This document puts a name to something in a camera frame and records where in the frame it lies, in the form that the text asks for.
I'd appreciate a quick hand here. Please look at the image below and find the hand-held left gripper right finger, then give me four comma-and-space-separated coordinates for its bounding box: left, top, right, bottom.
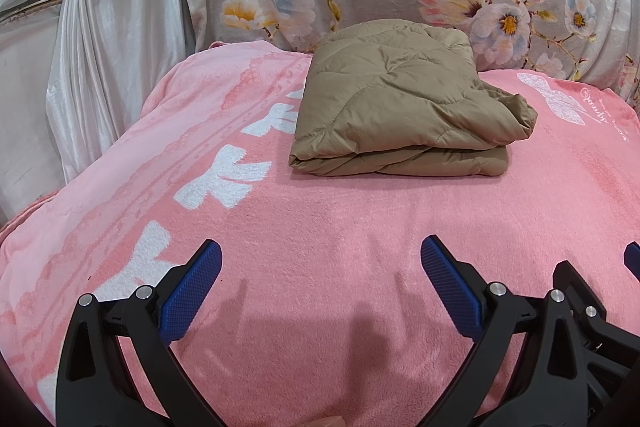
421, 235, 590, 427

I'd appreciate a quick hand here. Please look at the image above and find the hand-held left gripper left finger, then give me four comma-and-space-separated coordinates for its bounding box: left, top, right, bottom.
55, 239, 224, 427

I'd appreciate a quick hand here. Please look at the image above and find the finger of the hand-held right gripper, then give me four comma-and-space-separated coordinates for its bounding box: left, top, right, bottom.
624, 243, 640, 282
551, 260, 636, 360

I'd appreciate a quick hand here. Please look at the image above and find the tan quilted jacket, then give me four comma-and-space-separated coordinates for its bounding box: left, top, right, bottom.
288, 19, 539, 178

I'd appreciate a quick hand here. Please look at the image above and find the pink bow print blanket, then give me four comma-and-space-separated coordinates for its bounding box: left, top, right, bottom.
0, 39, 640, 427

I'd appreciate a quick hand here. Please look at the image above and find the white satin curtain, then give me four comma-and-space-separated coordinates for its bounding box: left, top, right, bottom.
0, 0, 197, 228

